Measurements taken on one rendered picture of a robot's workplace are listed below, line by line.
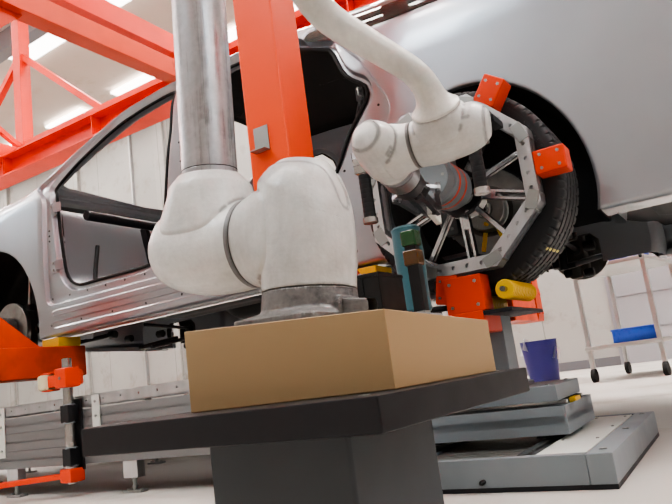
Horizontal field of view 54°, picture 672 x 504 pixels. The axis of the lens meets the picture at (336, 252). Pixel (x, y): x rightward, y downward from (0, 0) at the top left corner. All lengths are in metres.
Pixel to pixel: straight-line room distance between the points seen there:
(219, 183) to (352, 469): 0.53
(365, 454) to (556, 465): 0.85
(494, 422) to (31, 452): 2.03
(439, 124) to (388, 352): 0.65
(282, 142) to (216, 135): 1.03
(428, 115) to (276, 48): 1.08
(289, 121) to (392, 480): 1.51
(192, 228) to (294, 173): 0.21
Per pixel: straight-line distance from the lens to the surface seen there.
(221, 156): 1.18
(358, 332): 0.84
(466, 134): 1.37
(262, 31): 2.40
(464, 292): 1.99
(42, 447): 3.18
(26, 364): 3.69
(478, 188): 1.78
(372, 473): 0.93
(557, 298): 9.95
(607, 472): 1.68
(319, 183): 1.03
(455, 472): 1.78
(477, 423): 2.03
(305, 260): 0.99
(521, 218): 1.97
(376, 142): 1.38
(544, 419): 1.97
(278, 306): 1.00
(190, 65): 1.24
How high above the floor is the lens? 0.32
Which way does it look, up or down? 11 degrees up
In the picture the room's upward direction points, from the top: 8 degrees counter-clockwise
